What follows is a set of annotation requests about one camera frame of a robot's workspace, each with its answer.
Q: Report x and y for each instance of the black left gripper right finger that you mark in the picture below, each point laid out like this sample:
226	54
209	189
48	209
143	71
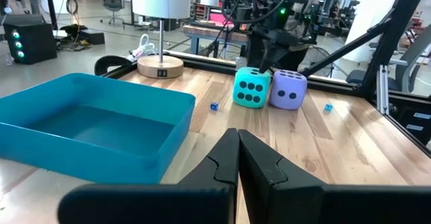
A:
286	200

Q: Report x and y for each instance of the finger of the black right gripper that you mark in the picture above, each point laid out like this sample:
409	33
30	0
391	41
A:
277	54
263	56

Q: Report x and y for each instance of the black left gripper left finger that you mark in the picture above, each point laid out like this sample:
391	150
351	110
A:
202	200

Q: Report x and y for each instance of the large teal foam die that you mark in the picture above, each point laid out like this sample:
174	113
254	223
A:
246	77

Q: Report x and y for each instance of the large purple foam die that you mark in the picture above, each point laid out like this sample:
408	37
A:
288	103

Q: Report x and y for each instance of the small dark blue die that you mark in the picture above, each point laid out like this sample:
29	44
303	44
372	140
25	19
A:
214	106

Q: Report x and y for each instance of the small light blue die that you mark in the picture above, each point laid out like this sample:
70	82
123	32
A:
328	107

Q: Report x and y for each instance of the wooden workbench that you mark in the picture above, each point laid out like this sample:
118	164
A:
208	31

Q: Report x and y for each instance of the person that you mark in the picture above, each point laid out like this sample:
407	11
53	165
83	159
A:
334	10

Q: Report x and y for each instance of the blue plastic bin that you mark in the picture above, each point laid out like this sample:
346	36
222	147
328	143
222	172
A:
101	163

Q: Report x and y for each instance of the white shade table lamp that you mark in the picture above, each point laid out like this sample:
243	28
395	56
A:
161	2

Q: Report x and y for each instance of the grey office chair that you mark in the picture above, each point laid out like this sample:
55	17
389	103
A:
410	59

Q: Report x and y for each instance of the black box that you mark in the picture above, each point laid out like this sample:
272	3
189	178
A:
92	37

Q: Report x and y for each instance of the black computer tower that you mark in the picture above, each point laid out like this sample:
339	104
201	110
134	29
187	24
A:
37	42

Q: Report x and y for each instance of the silver aluminium bracket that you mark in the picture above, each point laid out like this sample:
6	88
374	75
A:
383	89

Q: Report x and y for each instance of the black aluminium table frame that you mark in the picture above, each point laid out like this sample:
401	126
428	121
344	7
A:
394	39

